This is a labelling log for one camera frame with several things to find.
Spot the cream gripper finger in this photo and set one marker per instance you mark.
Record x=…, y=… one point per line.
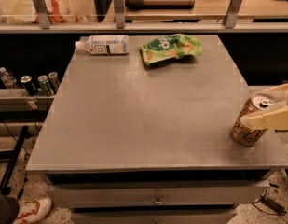
x=273, y=120
x=278, y=93

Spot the green rice chip bag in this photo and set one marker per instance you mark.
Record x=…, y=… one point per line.
x=168, y=47

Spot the green soda can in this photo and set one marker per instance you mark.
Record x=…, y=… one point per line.
x=45, y=85

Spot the orange white plastic bag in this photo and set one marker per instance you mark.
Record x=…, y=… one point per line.
x=23, y=12

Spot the dark blue soda can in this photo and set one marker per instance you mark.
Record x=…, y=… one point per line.
x=28, y=84

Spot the black power adapter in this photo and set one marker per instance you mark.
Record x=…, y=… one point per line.
x=273, y=205

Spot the upper grey drawer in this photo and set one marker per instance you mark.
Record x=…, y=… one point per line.
x=219, y=192

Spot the grey drawer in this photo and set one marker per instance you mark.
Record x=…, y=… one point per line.
x=219, y=192
x=166, y=216

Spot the clear plastic water bottle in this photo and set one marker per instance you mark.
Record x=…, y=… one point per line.
x=105, y=45

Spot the lower grey drawer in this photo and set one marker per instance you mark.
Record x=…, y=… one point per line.
x=166, y=216

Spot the white orange sneaker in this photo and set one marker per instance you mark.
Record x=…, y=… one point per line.
x=31, y=212

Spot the grey side shelf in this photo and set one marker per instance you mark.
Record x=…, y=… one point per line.
x=40, y=102

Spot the small water bottle on shelf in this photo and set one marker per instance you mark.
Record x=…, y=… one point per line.
x=8, y=79

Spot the black stand leg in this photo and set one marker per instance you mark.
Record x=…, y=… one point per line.
x=5, y=189

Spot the middle metal bracket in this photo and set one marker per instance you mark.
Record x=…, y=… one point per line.
x=119, y=14

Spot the left metal bracket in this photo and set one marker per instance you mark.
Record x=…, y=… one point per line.
x=42, y=14

